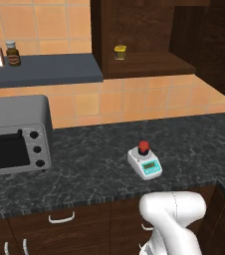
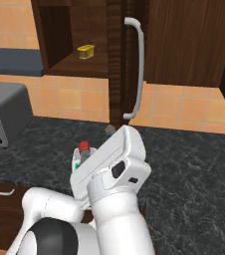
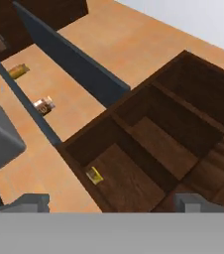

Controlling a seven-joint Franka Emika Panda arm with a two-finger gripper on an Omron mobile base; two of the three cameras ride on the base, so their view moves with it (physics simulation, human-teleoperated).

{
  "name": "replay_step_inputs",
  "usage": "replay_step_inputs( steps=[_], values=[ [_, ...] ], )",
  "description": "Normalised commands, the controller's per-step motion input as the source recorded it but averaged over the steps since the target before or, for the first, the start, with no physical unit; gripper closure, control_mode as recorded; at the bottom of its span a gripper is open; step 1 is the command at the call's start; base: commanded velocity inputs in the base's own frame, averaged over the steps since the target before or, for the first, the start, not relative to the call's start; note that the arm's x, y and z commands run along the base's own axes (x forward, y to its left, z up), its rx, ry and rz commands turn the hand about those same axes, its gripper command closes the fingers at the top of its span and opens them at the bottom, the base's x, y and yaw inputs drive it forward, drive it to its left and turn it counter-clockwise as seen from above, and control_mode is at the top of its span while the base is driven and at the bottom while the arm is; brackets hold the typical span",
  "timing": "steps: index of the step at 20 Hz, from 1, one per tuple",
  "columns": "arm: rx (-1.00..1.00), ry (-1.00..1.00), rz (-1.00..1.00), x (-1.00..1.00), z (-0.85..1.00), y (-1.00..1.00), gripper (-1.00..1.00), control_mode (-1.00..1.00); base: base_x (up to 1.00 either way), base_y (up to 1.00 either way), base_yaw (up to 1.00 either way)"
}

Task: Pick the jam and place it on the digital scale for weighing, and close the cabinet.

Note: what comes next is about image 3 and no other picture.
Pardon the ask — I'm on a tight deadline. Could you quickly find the yellow-brown bottle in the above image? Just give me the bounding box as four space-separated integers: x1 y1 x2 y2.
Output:
7 63 31 80

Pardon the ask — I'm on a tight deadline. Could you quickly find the yellow jam jar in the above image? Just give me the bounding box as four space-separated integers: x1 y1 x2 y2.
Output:
85 166 105 187

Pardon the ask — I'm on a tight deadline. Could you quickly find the grey box appliance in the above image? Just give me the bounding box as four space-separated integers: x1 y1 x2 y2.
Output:
0 93 28 179

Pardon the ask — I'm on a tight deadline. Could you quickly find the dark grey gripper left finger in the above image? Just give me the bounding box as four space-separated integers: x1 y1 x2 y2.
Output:
0 192 51 213

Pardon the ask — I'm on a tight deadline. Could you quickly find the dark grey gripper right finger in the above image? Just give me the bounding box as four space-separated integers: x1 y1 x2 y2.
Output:
173 192 224 213

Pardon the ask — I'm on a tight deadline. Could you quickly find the large dark blue cabinet door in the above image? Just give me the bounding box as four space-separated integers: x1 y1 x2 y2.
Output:
12 0 132 109

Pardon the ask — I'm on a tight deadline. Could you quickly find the narrow dark blue cabinet door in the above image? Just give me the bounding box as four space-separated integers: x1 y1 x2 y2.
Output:
0 44 64 149

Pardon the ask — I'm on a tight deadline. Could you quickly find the dark brown wooden cupboard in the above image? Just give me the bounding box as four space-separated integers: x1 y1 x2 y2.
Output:
0 0 89 71

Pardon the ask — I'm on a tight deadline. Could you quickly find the brown wooden cabinet with shelves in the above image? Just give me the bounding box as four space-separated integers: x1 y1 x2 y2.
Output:
56 49 224 213

